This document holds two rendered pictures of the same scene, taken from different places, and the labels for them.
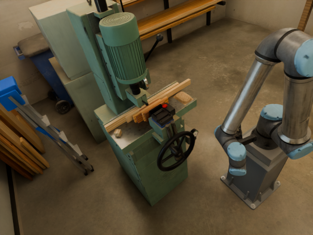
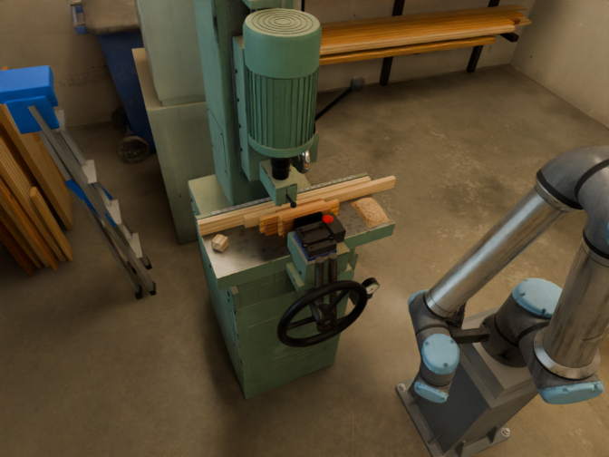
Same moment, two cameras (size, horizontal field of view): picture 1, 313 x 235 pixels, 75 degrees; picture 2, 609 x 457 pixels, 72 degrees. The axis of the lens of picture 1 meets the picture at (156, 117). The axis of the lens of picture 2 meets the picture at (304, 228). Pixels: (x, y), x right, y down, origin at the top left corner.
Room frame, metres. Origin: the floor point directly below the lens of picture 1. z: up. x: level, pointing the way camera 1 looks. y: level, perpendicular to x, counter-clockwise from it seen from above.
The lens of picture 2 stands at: (0.05, -0.02, 1.86)
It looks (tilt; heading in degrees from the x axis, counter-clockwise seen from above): 46 degrees down; 2
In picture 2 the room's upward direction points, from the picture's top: 4 degrees clockwise
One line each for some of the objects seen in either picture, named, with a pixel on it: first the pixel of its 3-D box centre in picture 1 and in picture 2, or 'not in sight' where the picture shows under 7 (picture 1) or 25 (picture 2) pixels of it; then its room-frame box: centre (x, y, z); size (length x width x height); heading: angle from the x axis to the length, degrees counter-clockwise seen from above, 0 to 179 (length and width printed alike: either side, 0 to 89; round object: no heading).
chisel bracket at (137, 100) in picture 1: (136, 96); (278, 182); (1.03, 0.10, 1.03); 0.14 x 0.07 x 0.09; 29
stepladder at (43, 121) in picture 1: (52, 135); (94, 203); (1.31, 0.93, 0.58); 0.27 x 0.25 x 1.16; 118
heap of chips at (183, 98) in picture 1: (183, 96); (371, 209); (1.07, -0.21, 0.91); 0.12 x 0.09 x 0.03; 29
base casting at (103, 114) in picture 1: (136, 118); (266, 222); (1.12, 0.15, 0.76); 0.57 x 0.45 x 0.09; 29
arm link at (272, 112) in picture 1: (273, 120); (534, 312); (0.80, -0.71, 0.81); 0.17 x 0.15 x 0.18; 7
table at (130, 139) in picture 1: (157, 120); (304, 242); (0.94, 0.00, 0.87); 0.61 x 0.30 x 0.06; 119
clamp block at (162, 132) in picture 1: (164, 123); (317, 251); (0.86, -0.04, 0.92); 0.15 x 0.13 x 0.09; 119
